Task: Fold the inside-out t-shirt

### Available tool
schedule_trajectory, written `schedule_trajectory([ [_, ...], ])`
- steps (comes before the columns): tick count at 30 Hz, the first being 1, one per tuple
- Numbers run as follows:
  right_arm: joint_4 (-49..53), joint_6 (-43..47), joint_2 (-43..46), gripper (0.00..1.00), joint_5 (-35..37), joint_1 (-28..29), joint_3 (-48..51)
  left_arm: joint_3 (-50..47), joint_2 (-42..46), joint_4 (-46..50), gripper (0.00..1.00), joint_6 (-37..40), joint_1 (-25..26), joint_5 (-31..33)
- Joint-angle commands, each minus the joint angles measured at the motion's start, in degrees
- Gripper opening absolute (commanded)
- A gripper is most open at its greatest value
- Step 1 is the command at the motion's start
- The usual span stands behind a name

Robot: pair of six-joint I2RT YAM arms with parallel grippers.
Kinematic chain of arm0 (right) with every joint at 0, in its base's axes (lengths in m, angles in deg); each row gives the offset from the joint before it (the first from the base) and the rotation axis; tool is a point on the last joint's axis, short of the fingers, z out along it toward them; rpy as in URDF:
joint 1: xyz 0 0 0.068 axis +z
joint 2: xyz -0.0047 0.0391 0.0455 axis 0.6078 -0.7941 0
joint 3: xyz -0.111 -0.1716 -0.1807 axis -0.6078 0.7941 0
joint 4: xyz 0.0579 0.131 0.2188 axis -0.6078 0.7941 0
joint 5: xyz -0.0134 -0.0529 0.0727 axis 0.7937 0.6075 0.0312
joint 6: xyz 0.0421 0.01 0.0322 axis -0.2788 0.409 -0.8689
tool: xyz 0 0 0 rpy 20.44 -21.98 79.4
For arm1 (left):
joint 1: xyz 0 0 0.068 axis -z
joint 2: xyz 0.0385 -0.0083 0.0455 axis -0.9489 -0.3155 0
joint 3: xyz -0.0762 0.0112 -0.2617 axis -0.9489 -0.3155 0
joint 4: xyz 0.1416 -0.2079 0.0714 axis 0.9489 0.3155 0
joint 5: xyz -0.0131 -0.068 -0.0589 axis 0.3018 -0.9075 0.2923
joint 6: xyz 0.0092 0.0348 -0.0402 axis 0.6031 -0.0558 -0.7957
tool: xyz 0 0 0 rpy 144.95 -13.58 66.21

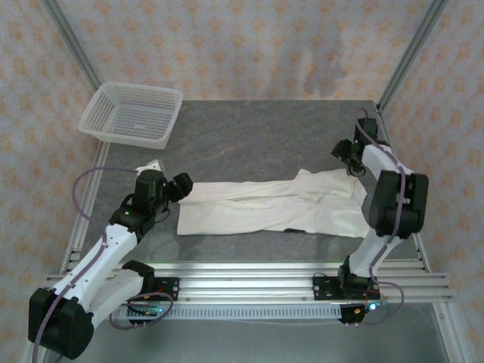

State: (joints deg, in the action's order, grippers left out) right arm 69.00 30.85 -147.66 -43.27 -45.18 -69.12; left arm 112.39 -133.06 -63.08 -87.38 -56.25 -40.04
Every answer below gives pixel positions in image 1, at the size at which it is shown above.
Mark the white t-shirt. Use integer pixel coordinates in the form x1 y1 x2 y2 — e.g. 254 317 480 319
176 168 374 239

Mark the white perforated plastic basket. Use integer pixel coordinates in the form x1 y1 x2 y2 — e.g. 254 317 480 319
77 81 185 150

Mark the circuit board with green light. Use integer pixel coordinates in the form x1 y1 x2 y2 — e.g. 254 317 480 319
126 304 169 318
353 300 389 317

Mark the aluminium table side rail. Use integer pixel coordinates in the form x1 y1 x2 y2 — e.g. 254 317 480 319
58 141 111 273
377 105 431 272

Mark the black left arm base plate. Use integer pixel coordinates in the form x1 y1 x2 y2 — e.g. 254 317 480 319
150 277 181 303

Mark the aluminium frame post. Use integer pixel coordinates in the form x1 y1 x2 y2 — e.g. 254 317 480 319
377 0 449 114
45 0 101 94

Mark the aluminium rail beam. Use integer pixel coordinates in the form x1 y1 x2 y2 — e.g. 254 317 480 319
45 260 455 304

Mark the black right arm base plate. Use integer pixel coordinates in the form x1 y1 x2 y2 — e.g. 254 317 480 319
312 275 379 303

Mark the slotted grey cable duct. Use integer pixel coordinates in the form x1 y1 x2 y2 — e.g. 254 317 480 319
113 305 343 321

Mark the aluminium frame leg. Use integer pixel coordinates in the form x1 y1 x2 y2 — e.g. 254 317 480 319
434 302 470 363

